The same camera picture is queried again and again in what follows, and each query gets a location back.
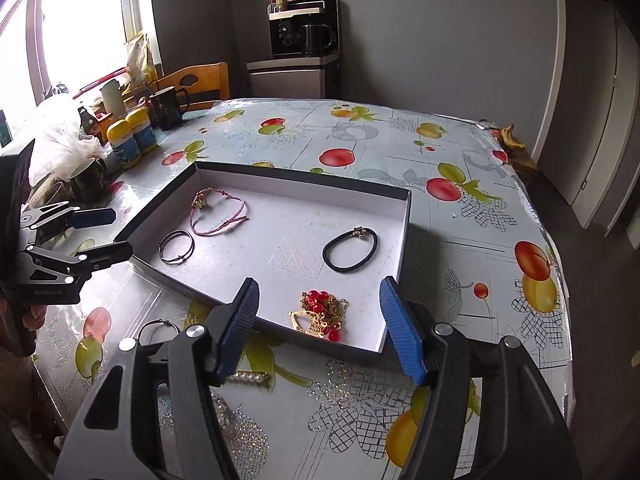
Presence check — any wooden chair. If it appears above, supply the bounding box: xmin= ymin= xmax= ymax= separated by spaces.
xmin=150 ymin=62 xmax=230 ymax=113

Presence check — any black hair tie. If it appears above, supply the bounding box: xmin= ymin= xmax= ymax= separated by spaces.
xmin=322 ymin=227 xmax=378 ymax=274

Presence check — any yellow lid blue label bottle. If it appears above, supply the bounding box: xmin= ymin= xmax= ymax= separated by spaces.
xmin=126 ymin=109 xmax=159 ymax=156
xmin=107 ymin=121 xmax=143 ymax=170

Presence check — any gold necklace with red beads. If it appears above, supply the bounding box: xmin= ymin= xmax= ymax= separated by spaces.
xmin=289 ymin=288 xmax=351 ymax=342

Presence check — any black coffee machine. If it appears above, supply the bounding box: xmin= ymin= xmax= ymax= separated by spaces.
xmin=267 ymin=0 xmax=341 ymax=58

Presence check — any brown bottle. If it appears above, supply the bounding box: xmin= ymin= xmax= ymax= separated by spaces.
xmin=77 ymin=105 xmax=99 ymax=138

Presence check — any silver hoop bracelet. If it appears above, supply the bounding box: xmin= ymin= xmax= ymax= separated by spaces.
xmin=137 ymin=321 xmax=181 ymax=348

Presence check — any yellow bag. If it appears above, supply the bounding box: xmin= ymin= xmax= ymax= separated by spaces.
xmin=125 ymin=32 xmax=155 ymax=81

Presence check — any pink cord bracelet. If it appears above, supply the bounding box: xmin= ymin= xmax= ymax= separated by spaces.
xmin=190 ymin=187 xmax=249 ymax=236

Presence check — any white plastic bag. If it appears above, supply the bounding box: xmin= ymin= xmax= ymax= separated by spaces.
xmin=27 ymin=95 xmax=108 ymax=186

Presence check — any fruit print tablecloth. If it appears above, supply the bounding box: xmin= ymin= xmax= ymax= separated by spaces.
xmin=30 ymin=97 xmax=573 ymax=480

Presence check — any white closet door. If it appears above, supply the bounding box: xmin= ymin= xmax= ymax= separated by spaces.
xmin=530 ymin=0 xmax=640 ymax=236

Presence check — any grey cabinet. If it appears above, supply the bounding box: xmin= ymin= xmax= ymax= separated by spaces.
xmin=246 ymin=55 xmax=346 ymax=101

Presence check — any white tumbler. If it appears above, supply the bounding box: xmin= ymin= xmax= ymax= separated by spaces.
xmin=100 ymin=79 xmax=127 ymax=118

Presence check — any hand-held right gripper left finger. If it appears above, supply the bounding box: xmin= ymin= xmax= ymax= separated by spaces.
xmin=57 ymin=277 xmax=261 ymax=480

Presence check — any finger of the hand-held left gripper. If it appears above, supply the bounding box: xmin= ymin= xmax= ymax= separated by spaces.
xmin=20 ymin=201 xmax=117 ymax=248
xmin=16 ymin=240 xmax=134 ymax=286

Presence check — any thin black hoop bracelet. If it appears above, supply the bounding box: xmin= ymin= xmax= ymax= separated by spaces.
xmin=158 ymin=230 xmax=195 ymax=263

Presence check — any glossy black mug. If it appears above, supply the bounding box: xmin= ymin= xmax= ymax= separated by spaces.
xmin=69 ymin=156 xmax=110 ymax=203

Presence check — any black mug with handle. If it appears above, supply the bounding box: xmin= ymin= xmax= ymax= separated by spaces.
xmin=149 ymin=86 xmax=191 ymax=131

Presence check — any window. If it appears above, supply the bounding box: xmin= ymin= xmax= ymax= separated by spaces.
xmin=0 ymin=0 xmax=161 ymax=126

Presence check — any banana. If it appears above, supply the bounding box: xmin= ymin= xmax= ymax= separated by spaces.
xmin=500 ymin=124 xmax=527 ymax=151

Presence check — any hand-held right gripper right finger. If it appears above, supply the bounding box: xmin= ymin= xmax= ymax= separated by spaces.
xmin=379 ymin=276 xmax=583 ymax=480

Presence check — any person's left hand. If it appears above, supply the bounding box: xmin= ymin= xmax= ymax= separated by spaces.
xmin=21 ymin=304 xmax=47 ymax=332

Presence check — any red basket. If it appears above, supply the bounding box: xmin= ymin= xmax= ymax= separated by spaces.
xmin=72 ymin=66 xmax=131 ymax=101

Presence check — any grey cardboard box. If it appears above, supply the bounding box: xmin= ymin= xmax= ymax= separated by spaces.
xmin=114 ymin=160 xmax=413 ymax=368

